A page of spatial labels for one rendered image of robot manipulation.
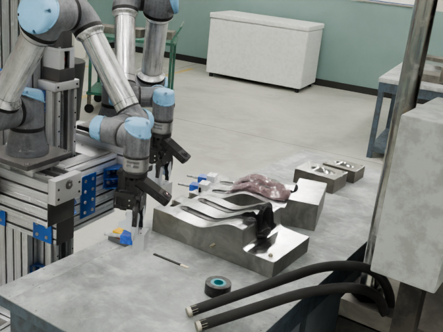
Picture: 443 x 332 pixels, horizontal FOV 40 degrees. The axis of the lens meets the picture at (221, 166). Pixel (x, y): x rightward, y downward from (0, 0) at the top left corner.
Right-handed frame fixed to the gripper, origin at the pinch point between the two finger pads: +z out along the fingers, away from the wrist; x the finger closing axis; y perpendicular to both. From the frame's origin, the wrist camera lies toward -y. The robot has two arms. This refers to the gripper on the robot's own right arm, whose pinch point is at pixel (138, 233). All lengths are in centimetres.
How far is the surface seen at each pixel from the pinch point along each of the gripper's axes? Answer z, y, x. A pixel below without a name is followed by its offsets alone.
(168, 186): 0.1, 0.7, -41.2
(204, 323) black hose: 12.0, -25.7, 22.5
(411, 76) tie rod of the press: -56, -71, -11
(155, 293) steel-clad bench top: 14.9, -8.4, 7.6
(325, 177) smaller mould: 8, -58, -99
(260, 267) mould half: 12.4, -37.5, -14.2
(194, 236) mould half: 10.8, -13.3, -25.5
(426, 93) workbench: 22, -155, -417
